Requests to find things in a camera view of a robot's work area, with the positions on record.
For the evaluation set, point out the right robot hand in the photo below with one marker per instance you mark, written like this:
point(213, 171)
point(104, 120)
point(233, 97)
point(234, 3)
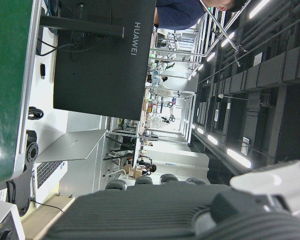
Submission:
point(145, 215)

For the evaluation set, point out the background person with black hair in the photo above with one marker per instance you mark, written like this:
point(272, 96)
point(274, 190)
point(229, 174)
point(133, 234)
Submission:
point(153, 168)

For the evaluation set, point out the silver laptop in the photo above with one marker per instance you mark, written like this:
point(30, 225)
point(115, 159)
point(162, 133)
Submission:
point(72, 146)

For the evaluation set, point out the white conveyor control box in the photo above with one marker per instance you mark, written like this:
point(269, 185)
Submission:
point(10, 220)

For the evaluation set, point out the background person in white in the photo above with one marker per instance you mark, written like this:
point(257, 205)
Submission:
point(165, 80)

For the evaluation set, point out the black Huawei monitor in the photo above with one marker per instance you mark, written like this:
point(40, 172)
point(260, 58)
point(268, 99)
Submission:
point(97, 75)

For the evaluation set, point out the black USB dongle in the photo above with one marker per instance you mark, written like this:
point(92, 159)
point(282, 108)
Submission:
point(42, 71)

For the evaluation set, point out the green conveyor belt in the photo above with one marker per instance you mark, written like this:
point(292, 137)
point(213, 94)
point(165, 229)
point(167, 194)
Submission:
point(7, 87)

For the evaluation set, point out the person in navy shirt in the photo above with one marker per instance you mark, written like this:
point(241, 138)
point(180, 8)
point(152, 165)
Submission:
point(177, 13)

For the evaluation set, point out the black flange mount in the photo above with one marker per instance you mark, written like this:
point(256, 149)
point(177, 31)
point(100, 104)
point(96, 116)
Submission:
point(27, 172)

